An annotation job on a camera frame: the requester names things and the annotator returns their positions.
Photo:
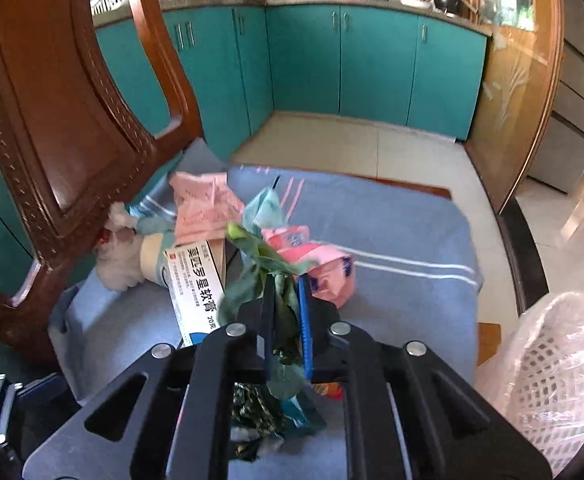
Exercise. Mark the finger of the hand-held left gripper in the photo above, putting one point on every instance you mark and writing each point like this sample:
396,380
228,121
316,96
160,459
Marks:
1,410

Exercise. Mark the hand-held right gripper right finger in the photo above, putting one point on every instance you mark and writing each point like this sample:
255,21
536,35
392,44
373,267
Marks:
304,320

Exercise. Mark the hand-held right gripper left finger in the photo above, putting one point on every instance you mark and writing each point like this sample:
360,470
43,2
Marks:
270,320

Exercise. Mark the green vegetable leaf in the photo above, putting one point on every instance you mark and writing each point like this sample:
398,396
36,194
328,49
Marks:
252,255

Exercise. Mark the white tissue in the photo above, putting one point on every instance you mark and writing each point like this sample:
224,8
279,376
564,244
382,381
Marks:
121,216

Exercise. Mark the white basket with clear bag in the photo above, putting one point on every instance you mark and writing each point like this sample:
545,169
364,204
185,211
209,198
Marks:
557,375

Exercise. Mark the pink plastic packet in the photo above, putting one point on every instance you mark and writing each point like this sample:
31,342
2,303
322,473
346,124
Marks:
329,275

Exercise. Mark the white ointment box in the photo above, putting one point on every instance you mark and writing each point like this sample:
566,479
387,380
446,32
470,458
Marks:
191,280

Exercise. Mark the green foil wrapper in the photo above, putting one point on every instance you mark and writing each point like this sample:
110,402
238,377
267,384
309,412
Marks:
252,410

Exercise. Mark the light teal plastic wrapper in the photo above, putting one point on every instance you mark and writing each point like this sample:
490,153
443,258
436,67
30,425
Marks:
267,207

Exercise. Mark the blue striped blanket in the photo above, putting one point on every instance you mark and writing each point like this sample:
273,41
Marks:
397,240

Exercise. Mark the cream paper cup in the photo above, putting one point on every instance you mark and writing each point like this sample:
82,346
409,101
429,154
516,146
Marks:
152,260

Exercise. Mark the pink printed plastic bag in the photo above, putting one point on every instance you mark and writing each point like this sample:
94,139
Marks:
201,205

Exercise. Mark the teal textured cloth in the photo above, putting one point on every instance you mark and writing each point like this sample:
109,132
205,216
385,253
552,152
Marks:
156,224

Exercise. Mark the teal kitchen cabinets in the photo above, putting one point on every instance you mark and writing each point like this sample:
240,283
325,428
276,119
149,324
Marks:
372,60

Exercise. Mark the brown carved wooden chair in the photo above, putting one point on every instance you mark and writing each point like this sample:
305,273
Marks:
71,110

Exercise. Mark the wooden door with glass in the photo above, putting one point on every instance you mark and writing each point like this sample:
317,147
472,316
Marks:
517,100

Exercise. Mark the grey drawer cabinet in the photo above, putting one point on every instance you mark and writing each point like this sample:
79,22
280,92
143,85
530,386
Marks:
577,85

